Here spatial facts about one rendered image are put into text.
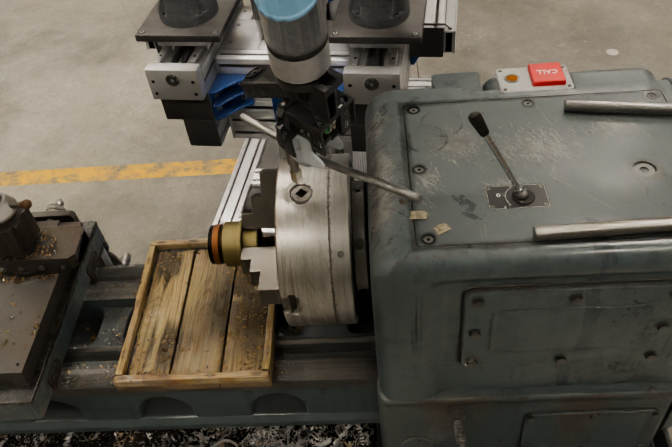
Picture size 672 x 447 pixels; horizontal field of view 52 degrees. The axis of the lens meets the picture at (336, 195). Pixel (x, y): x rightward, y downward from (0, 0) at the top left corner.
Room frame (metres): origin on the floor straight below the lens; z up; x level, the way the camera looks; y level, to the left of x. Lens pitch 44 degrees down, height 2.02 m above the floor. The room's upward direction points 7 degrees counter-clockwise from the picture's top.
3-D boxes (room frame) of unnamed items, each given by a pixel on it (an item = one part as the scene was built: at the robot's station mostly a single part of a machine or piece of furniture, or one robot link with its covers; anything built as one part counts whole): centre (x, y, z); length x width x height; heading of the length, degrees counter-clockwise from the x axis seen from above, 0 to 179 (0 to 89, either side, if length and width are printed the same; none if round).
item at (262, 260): (0.78, 0.13, 1.09); 0.12 x 0.11 x 0.05; 175
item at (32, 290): (0.94, 0.67, 0.95); 0.43 x 0.17 x 0.05; 175
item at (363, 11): (1.51, -0.16, 1.21); 0.15 x 0.15 x 0.10
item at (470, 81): (1.05, -0.25, 1.24); 0.09 x 0.08 x 0.03; 85
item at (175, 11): (1.63, 0.32, 1.21); 0.15 x 0.15 x 0.10
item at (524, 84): (1.04, -0.40, 1.23); 0.13 x 0.08 x 0.05; 85
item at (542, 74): (1.04, -0.42, 1.26); 0.06 x 0.06 x 0.02; 85
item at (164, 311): (0.88, 0.30, 0.89); 0.36 x 0.30 x 0.04; 175
